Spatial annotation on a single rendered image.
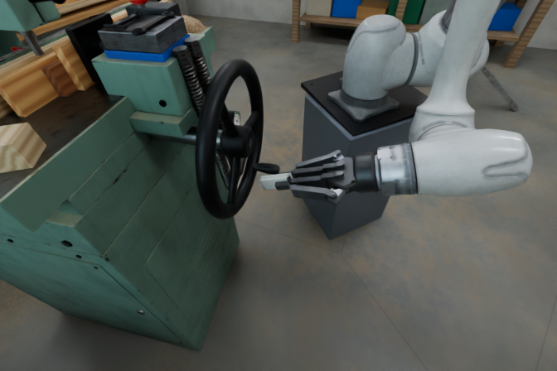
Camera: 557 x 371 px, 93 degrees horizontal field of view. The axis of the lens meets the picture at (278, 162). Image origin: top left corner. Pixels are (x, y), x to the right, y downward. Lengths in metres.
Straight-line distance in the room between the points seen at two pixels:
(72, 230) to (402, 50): 0.85
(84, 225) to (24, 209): 0.09
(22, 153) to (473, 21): 0.65
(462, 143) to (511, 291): 1.08
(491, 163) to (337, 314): 0.86
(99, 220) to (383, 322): 1.01
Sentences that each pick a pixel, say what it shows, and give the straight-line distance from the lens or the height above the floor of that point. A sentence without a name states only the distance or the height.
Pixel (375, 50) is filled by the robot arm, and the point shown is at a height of 0.83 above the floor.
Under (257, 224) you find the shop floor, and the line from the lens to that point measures 1.34.
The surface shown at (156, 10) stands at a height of 1.01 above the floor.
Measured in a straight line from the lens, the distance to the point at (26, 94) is 0.57.
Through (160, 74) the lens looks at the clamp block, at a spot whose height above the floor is 0.94.
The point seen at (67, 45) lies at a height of 0.97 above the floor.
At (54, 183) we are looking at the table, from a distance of 0.45.
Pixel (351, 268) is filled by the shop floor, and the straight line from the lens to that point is 1.26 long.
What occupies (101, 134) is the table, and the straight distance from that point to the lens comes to 0.49.
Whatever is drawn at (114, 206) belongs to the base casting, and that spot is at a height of 0.76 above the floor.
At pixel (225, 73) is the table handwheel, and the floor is 0.95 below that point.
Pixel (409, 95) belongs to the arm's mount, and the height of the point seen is 0.62.
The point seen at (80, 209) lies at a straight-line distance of 0.49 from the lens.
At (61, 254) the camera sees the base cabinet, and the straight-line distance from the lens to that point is 0.65.
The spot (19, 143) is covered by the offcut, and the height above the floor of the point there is 0.93.
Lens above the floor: 1.13
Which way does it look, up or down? 44 degrees down
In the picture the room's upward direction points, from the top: 2 degrees counter-clockwise
